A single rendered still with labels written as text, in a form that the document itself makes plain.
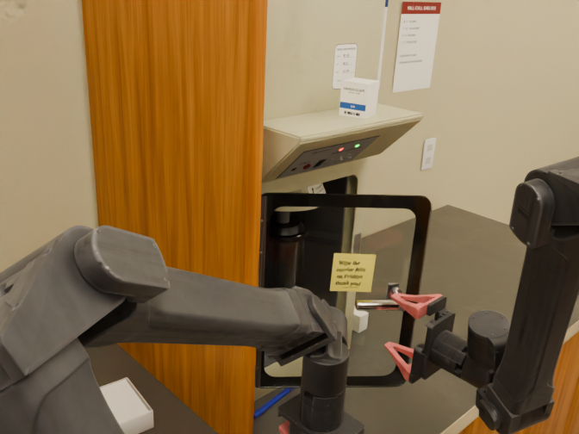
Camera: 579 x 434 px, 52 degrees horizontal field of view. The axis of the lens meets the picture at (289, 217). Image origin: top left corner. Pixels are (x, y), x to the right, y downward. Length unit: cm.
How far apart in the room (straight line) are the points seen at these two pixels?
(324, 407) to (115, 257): 45
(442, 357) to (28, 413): 73
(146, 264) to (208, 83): 54
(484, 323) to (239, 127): 45
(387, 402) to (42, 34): 98
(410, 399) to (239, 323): 79
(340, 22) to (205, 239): 44
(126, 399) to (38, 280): 87
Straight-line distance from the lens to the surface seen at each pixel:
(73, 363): 35
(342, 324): 81
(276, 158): 94
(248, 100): 84
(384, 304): 107
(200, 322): 50
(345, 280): 109
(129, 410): 119
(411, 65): 203
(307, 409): 78
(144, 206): 115
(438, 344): 97
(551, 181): 62
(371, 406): 126
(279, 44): 99
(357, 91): 104
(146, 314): 43
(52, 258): 37
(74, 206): 134
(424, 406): 129
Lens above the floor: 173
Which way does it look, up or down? 22 degrees down
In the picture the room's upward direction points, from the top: 3 degrees clockwise
